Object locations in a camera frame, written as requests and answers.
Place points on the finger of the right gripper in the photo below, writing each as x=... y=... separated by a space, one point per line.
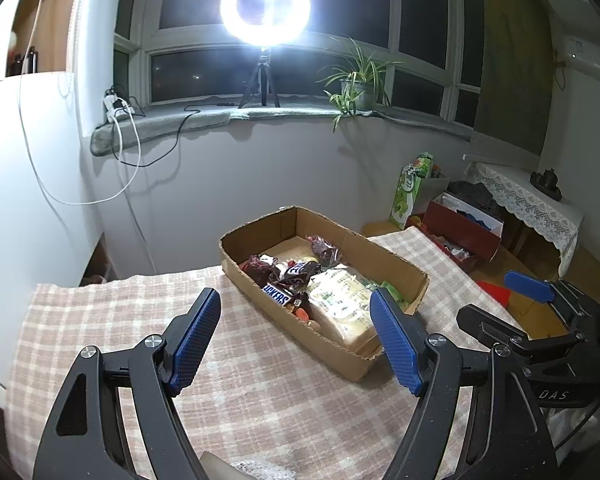
x=566 y=300
x=490 y=330

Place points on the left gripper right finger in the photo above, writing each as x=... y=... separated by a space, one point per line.
x=506 y=436

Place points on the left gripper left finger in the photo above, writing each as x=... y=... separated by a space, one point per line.
x=84 y=436

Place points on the rice cracker pack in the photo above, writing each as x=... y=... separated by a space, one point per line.
x=340 y=302

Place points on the blue orange candy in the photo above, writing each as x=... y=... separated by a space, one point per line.
x=303 y=315

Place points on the Snickers bar English label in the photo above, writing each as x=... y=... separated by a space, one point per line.
x=281 y=296

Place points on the dark candy red ties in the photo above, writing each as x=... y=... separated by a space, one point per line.
x=261 y=269

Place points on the Snickers bar Chinese label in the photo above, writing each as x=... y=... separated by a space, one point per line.
x=300 y=273

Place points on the red box lid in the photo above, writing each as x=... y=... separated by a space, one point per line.
x=499 y=293

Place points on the red shoe box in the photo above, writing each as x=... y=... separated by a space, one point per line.
x=466 y=234

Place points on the dark teapot ornament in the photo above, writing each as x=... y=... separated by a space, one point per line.
x=547 y=183

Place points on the green paper gift bag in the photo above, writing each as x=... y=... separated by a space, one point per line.
x=410 y=179

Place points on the cardboard box tray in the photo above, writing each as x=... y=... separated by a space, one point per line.
x=282 y=235

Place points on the plaid pink tablecloth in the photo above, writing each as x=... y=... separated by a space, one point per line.
x=257 y=394

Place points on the white air conditioner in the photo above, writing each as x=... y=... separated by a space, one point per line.
x=581 y=55

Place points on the potted spider plant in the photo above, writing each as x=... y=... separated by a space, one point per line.
x=358 y=84

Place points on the grey windowsill cloth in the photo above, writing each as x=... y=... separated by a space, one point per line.
x=161 y=121

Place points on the white power strip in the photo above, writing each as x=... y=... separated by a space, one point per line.
x=116 y=106

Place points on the ring light on tripod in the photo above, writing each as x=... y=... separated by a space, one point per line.
x=264 y=24

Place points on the wooden wall shelf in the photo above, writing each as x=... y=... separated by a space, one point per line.
x=41 y=25

